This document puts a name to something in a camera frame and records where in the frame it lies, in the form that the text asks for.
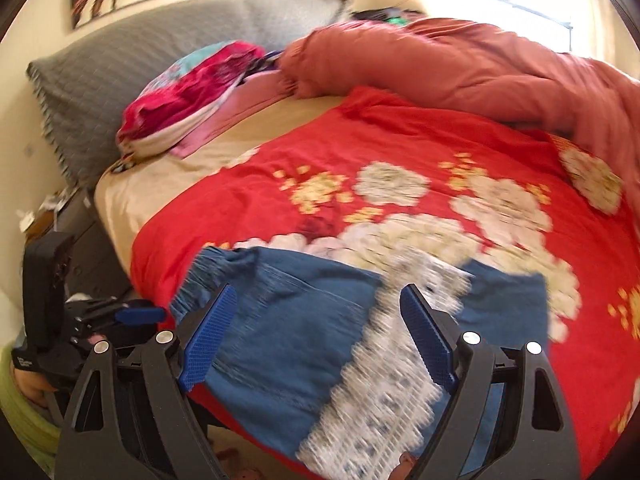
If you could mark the blue pants with white lace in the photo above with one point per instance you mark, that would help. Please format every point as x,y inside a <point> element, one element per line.
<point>300,320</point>

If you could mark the red floral blanket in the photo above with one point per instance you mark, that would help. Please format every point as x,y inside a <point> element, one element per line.
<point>400,130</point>

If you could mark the dark clothes pile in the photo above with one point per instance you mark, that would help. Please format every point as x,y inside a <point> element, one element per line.
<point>380,16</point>

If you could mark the dark purple cloth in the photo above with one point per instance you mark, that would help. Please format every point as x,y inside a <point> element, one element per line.
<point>265,62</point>

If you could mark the grey quilted headboard cushion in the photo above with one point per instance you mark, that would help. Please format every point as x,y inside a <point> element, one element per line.
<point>125,60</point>

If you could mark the yellow-green cloth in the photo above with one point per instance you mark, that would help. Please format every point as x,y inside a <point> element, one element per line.
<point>22,425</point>

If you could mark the person's left hand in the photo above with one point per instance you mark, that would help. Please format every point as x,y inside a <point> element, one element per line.
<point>35,390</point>

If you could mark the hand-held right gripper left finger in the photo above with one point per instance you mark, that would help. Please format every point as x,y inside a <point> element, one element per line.
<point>207,340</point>

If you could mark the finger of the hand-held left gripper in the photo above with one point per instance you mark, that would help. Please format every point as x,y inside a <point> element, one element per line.
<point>142,315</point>

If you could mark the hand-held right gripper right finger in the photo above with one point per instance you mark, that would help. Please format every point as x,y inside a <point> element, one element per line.
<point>427,340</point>

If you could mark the window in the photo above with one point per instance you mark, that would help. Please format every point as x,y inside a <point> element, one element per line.
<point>525,20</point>

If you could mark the plain pink pillow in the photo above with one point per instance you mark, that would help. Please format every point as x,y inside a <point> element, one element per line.
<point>235,110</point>

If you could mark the colourful floral pillow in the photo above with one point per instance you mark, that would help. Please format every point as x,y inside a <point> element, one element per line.
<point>190,95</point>

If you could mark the person's foot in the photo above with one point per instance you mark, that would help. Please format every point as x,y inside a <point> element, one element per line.
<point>405,467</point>

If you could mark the salmon pink duvet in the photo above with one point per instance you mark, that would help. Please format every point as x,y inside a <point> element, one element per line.
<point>450,65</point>

